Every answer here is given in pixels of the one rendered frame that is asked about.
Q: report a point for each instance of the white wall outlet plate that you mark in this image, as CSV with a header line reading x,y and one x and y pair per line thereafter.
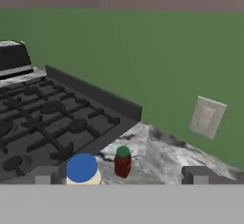
x,y
207,117

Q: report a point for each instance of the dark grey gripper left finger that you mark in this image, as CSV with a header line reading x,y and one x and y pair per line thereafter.
x,y
47,173

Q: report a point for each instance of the dark grey gas stove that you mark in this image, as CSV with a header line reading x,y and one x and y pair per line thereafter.
x,y
57,113

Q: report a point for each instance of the blue-lidded cream jar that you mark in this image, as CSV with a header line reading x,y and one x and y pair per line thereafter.
x,y
82,168

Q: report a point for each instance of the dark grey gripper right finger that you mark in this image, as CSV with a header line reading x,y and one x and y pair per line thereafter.
x,y
197,173

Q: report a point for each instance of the green-capped dark red bottle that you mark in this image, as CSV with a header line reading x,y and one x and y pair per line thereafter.
x,y
122,162

